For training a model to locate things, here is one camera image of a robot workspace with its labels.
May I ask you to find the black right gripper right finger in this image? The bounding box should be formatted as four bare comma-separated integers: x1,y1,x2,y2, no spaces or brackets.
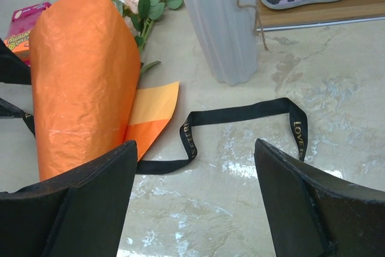
254,139,384,256

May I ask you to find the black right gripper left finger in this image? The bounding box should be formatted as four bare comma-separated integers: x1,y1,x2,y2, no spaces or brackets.
1,141,137,256

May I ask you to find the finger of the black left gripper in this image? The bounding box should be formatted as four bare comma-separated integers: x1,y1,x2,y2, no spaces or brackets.
0,40,31,85
0,98,25,118

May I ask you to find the orange paper flower wrap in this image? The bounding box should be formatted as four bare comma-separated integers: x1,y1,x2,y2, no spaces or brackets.
29,0,179,180

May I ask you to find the black ribbon with gold text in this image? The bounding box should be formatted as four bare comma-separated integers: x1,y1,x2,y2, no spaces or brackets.
22,89,308,181

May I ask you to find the white faceted ceramic vase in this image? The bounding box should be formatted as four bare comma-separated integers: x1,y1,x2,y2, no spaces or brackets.
184,0,258,85

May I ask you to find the pink orange candy box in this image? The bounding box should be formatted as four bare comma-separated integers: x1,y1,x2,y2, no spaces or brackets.
4,2,51,66

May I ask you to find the white wire shelf rack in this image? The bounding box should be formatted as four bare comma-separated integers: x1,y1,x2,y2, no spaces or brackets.
259,0,384,31

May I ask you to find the twine string on vase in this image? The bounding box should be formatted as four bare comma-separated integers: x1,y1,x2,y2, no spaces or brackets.
195,0,270,52

